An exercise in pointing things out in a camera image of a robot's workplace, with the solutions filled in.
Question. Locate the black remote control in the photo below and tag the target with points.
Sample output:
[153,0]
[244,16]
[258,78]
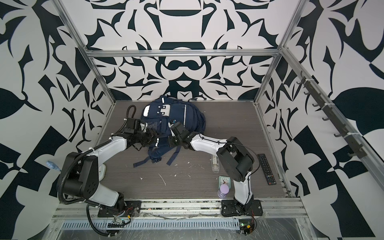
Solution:
[266,169]

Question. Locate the purple cylindrical container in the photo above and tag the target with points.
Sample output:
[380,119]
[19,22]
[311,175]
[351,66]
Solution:
[223,191]

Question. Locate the small green square clock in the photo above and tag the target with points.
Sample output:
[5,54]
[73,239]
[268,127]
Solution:
[223,180]

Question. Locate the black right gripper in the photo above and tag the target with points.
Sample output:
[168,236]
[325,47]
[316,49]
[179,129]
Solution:
[170,143]

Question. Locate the round mint alarm clock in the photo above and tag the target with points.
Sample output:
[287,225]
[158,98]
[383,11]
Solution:
[102,172]

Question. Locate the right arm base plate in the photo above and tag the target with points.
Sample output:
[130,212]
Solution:
[232,208]

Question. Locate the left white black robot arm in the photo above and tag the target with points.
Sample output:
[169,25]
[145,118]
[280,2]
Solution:
[79,178]

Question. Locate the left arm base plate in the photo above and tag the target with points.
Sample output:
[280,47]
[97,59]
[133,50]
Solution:
[128,208]

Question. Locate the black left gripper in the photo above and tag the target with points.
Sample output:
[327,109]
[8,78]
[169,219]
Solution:
[152,135]

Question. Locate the small green circuit board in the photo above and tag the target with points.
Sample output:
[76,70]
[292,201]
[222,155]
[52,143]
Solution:
[247,226]

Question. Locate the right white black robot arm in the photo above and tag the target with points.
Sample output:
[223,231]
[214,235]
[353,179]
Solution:
[234,157]

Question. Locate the navy blue school backpack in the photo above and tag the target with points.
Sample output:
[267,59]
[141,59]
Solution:
[160,115]

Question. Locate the aluminium frame rail base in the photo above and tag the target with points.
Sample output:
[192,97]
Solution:
[201,219]

